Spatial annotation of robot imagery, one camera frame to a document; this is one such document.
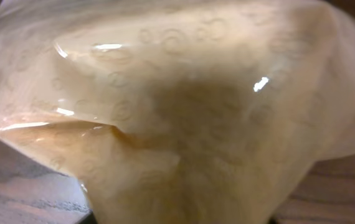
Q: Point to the beige paper bag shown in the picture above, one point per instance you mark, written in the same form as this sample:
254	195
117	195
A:
178	111

